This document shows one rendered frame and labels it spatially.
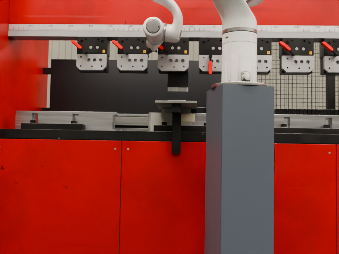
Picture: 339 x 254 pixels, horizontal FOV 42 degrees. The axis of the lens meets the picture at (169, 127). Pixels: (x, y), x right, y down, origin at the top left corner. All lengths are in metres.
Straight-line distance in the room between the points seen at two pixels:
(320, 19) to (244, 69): 0.89
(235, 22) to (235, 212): 0.62
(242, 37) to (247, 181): 0.47
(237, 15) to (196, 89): 1.22
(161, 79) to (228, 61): 1.24
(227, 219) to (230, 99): 0.38
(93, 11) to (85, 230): 1.06
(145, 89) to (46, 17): 0.75
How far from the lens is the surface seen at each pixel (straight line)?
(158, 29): 1.85
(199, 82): 2.71
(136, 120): 2.43
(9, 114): 2.39
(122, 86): 2.73
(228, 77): 1.51
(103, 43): 2.24
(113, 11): 2.27
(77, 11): 2.31
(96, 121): 2.20
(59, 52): 5.14
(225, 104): 1.43
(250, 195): 1.46
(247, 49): 1.52
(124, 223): 2.07
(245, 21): 1.54
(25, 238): 2.19
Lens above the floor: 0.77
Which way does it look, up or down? 3 degrees up
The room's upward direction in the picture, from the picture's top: 1 degrees clockwise
